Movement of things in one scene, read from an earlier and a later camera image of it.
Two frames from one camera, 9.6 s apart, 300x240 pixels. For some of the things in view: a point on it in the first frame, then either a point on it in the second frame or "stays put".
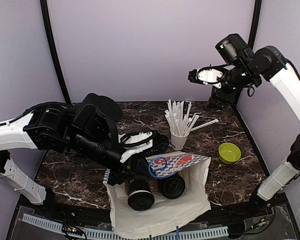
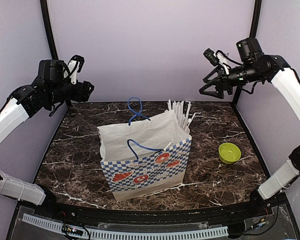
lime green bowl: [229, 153] stays put
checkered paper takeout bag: [167, 214] to [145, 156]
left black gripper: [136, 166] to [82, 93]
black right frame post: [257, 6] stays put
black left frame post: [44, 7] stays put
